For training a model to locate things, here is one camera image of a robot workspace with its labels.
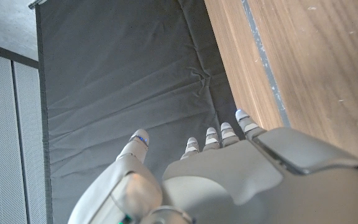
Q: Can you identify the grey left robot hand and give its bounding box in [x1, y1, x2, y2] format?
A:
[68, 108, 358, 224]

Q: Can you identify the wooden panel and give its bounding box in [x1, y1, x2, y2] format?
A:
[241, 0, 291, 128]

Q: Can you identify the black backdrop curtain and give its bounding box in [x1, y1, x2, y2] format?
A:
[35, 0, 245, 224]

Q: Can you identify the black backdrop stand pole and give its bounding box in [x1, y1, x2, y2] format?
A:
[28, 0, 48, 9]

